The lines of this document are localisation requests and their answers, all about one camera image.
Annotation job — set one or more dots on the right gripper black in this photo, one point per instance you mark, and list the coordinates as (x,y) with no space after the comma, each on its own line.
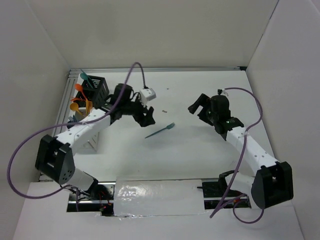
(206,102)

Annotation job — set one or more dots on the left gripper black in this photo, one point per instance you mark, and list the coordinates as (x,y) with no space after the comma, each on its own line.
(147,119)

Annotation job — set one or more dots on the teal fork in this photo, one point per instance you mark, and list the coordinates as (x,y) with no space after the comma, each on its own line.
(168,127)

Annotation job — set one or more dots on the yellow fork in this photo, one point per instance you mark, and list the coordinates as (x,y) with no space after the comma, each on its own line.
(89,106)

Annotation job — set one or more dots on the yellow spoon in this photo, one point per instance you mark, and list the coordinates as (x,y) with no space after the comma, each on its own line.
(75,108)

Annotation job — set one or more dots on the teal spoon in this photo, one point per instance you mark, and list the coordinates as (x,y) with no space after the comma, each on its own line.
(86,78)

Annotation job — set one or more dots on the dark blue fork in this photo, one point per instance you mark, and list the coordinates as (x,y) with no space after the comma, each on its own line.
(72,119)

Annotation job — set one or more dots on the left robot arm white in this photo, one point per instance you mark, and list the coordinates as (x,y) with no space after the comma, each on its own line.
(55,157)

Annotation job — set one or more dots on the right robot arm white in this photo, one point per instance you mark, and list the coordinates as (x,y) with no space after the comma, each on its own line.
(272,183)

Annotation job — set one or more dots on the black utensil caddy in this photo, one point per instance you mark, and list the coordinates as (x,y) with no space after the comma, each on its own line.
(98,92)

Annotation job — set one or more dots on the white utensil caddy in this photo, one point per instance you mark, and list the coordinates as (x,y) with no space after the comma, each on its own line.
(91,146)

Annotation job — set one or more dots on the white foil panel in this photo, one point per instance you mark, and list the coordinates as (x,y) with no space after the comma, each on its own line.
(133,198)

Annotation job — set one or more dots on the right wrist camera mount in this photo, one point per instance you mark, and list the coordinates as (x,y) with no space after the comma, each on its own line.
(222,92)

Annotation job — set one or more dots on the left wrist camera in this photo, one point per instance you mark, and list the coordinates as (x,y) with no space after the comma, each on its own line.
(146,95)

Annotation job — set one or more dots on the aluminium frame rail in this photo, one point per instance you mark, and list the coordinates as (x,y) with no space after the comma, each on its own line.
(159,69)

